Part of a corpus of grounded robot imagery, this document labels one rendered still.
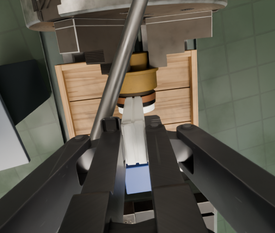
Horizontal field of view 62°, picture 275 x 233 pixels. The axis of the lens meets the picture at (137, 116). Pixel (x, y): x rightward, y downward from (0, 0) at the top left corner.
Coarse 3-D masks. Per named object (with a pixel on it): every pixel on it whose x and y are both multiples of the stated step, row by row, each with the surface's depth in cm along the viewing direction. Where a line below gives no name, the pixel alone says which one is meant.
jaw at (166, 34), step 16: (160, 16) 36; (176, 16) 36; (192, 16) 36; (208, 16) 36; (160, 32) 37; (176, 32) 37; (192, 32) 37; (208, 32) 37; (160, 48) 38; (176, 48) 38; (160, 64) 39
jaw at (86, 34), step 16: (48, 0) 27; (48, 16) 27; (64, 32) 29; (80, 32) 28; (96, 32) 31; (112, 32) 33; (64, 48) 30; (80, 48) 29; (96, 48) 31; (112, 48) 33
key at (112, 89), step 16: (144, 0) 17; (128, 16) 17; (128, 32) 17; (128, 48) 17; (112, 64) 17; (128, 64) 17; (112, 80) 17; (112, 96) 17; (112, 112) 17; (96, 128) 16
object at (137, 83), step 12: (132, 60) 38; (144, 60) 39; (132, 72) 37; (144, 72) 37; (132, 84) 38; (144, 84) 38; (156, 84) 41; (120, 96) 40; (132, 96) 39; (144, 96) 39
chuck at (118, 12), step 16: (32, 0) 28; (64, 0) 25; (80, 0) 24; (96, 0) 24; (112, 0) 24; (128, 0) 24; (160, 0) 24; (176, 0) 25; (192, 0) 26; (208, 0) 27; (224, 0) 30; (32, 16) 28; (64, 16) 26; (80, 16) 27; (96, 16) 28; (112, 16) 30; (144, 16) 34
